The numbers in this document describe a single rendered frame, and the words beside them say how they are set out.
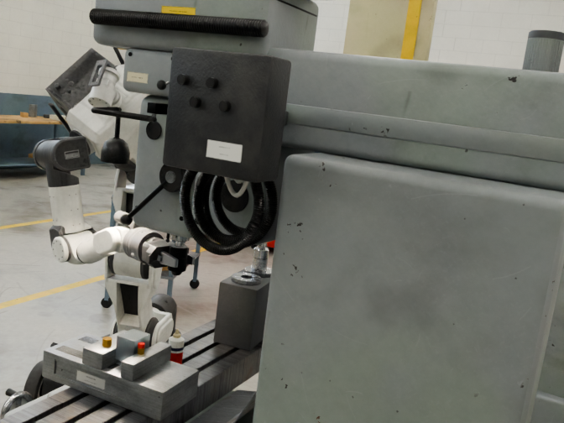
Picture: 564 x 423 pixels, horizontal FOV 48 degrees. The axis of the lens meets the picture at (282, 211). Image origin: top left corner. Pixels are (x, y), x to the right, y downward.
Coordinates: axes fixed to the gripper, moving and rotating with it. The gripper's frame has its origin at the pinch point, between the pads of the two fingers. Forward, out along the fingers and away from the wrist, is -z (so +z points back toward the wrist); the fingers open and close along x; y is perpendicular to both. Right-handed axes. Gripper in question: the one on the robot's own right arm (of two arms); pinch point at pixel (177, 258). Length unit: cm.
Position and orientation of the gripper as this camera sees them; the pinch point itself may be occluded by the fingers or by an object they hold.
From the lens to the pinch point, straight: 162.7
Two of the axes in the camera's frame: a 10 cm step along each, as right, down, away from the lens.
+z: -7.4, -2.1, 6.4
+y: -1.3, 9.8, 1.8
